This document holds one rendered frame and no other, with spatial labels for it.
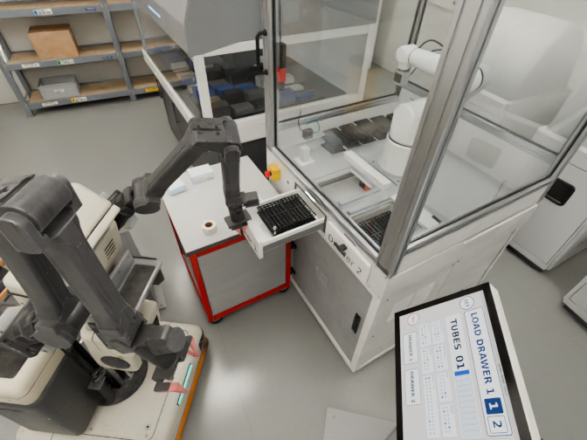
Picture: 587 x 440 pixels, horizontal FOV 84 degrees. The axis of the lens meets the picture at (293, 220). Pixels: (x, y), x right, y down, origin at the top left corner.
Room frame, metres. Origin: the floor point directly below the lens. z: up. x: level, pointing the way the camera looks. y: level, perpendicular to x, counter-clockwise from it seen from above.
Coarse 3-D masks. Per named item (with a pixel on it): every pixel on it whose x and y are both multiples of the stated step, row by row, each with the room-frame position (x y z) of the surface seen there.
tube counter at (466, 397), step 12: (456, 360) 0.37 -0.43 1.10; (456, 372) 0.34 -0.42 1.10; (468, 372) 0.33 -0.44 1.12; (456, 384) 0.31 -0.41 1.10; (468, 384) 0.30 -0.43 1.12; (468, 396) 0.28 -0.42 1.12; (468, 408) 0.25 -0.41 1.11; (468, 420) 0.23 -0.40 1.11; (468, 432) 0.21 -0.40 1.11; (480, 432) 0.20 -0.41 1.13
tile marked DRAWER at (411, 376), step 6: (408, 372) 0.38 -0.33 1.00; (414, 372) 0.37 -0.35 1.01; (408, 378) 0.36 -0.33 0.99; (414, 378) 0.35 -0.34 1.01; (408, 384) 0.34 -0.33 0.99; (414, 384) 0.34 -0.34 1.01; (408, 390) 0.33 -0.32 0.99; (414, 390) 0.32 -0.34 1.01; (420, 390) 0.32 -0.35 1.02; (408, 396) 0.31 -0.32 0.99; (414, 396) 0.31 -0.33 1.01; (420, 396) 0.30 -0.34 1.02; (408, 402) 0.30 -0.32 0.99; (414, 402) 0.29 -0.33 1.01; (420, 402) 0.29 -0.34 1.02
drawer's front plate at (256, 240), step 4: (248, 224) 1.01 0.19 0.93; (248, 228) 0.99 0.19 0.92; (252, 228) 0.99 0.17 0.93; (248, 232) 0.99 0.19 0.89; (252, 232) 0.96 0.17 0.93; (256, 232) 0.96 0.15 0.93; (252, 236) 0.95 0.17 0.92; (256, 236) 0.94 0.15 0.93; (248, 240) 1.00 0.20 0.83; (252, 240) 0.96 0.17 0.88; (256, 240) 0.92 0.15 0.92; (260, 240) 0.92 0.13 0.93; (252, 244) 0.96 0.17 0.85; (256, 244) 0.92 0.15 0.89; (260, 244) 0.91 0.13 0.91; (252, 248) 0.96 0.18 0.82; (256, 248) 0.93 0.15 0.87; (260, 248) 0.91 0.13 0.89; (256, 252) 0.93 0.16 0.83; (260, 252) 0.91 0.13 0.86; (260, 256) 0.91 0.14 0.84
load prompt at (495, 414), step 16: (480, 320) 0.44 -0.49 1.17; (480, 336) 0.40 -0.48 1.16; (480, 352) 0.37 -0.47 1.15; (480, 368) 0.33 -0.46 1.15; (496, 368) 0.32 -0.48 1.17; (480, 384) 0.29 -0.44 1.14; (496, 384) 0.29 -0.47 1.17; (480, 400) 0.26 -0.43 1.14; (496, 400) 0.25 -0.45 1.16; (496, 416) 0.22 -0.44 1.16; (496, 432) 0.20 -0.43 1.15; (512, 432) 0.19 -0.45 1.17
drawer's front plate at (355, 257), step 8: (328, 224) 1.03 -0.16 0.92; (328, 232) 1.02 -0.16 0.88; (336, 232) 0.98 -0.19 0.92; (328, 240) 1.02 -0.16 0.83; (336, 240) 0.97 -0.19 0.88; (344, 240) 0.93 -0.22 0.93; (352, 248) 0.89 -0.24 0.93; (352, 256) 0.88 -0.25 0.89; (360, 256) 0.85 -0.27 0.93; (352, 264) 0.87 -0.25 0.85; (360, 264) 0.83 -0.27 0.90; (368, 264) 0.81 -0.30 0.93; (360, 272) 0.82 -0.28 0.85; (368, 272) 0.80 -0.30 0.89
